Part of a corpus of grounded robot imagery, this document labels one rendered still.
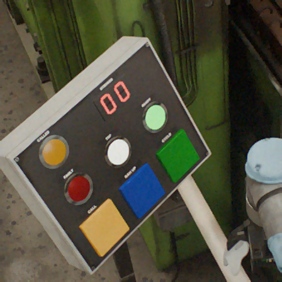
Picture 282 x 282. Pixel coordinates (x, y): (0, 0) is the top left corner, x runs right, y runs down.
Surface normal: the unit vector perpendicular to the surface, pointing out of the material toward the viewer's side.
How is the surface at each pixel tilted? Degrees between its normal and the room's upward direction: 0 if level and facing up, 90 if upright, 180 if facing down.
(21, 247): 0
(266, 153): 0
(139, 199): 60
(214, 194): 90
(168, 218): 90
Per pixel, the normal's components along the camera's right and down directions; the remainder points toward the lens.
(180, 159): 0.58, 0.13
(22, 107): -0.11, -0.59
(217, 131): 0.38, 0.72
